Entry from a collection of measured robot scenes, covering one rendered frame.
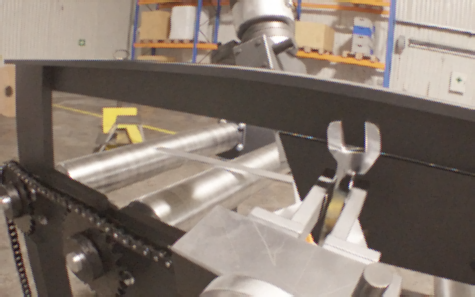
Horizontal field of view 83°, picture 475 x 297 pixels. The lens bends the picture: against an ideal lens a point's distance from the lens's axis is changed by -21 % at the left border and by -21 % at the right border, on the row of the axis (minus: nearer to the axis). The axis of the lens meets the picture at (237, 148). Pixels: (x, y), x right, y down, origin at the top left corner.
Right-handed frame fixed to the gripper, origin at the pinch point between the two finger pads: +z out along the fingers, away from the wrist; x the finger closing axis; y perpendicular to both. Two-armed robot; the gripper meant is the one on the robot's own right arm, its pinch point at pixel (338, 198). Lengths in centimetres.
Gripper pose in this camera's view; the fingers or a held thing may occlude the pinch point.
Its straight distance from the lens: 28.2
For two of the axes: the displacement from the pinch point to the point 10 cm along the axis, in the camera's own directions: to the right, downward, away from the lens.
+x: -8.5, -3.0, 4.3
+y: 0.4, -8.6, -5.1
